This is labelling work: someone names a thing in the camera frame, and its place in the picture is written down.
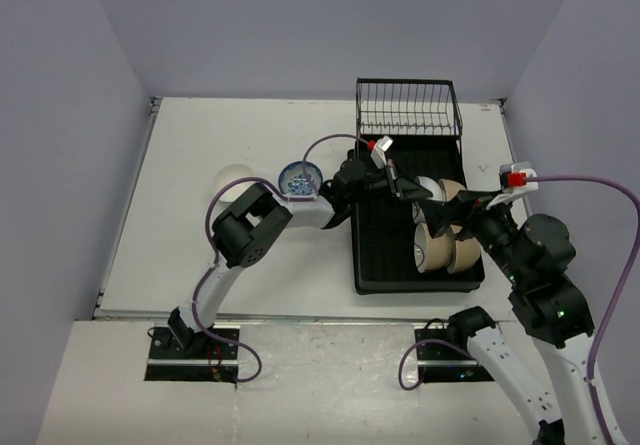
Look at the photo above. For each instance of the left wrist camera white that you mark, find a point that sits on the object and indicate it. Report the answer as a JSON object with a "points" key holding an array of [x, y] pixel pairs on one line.
{"points": [[378, 149]]}

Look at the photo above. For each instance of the black drain tray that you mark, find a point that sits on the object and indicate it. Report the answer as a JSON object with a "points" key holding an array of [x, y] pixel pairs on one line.
{"points": [[382, 234]]}

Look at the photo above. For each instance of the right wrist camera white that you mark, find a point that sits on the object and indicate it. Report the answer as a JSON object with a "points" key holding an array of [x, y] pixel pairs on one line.
{"points": [[517, 180]]}

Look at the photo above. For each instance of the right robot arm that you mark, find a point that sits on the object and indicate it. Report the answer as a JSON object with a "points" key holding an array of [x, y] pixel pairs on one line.
{"points": [[553, 311]]}

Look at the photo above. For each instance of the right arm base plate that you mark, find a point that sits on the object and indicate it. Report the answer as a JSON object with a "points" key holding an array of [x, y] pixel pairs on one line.
{"points": [[440, 364]]}

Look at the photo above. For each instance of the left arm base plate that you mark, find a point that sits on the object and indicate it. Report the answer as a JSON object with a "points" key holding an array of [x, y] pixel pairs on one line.
{"points": [[205, 360]]}

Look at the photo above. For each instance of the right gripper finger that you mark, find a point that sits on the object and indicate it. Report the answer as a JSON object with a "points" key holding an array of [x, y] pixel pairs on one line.
{"points": [[474, 199], [440, 216]]}

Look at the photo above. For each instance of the beige bowl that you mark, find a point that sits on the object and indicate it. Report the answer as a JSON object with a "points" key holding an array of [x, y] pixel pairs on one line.
{"points": [[449, 189], [430, 253], [464, 253]]}

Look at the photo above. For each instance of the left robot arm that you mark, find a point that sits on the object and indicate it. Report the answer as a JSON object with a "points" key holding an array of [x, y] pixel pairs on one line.
{"points": [[243, 233]]}

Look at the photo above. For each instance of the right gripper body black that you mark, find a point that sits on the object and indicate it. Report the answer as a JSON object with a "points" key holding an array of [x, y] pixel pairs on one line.
{"points": [[491, 227]]}

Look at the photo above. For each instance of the white bowl blue flowers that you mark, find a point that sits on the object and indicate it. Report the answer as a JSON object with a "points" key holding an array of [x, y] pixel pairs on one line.
{"points": [[300, 180]]}

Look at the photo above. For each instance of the black wire dish rack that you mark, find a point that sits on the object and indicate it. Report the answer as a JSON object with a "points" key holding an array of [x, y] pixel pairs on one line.
{"points": [[423, 107]]}

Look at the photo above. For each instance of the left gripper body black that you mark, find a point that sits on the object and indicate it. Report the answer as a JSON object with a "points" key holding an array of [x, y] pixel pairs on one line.
{"points": [[385, 183]]}

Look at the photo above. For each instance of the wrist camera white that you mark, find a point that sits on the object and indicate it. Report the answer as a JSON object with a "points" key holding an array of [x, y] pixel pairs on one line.
{"points": [[378, 149], [517, 180]]}

